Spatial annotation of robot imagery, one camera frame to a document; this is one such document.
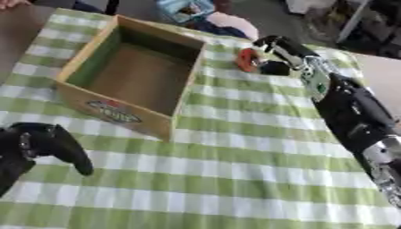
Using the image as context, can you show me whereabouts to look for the white pole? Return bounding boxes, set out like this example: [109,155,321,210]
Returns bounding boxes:
[335,0,373,44]

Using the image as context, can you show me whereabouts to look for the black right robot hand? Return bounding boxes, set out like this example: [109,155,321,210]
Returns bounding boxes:
[252,35,321,77]

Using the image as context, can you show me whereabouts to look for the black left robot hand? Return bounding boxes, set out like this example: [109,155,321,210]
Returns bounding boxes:
[0,122,96,198]

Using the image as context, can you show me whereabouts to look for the person's hand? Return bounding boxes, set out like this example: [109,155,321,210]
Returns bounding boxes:
[0,0,31,10]

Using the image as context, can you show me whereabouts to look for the tan cardboard box green inside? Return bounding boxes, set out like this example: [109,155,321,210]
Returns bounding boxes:
[53,14,207,143]

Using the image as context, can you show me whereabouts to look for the pale pink soft bundle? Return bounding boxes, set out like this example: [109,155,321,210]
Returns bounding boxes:
[205,11,260,40]

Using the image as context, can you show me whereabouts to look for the dark blue cloth bundle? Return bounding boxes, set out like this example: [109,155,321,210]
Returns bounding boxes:
[192,20,251,40]

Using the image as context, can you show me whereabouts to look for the light blue bag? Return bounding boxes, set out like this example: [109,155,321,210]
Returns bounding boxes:
[155,0,217,24]

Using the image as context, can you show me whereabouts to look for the orange round toy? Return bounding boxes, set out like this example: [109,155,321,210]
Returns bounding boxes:
[233,47,263,73]

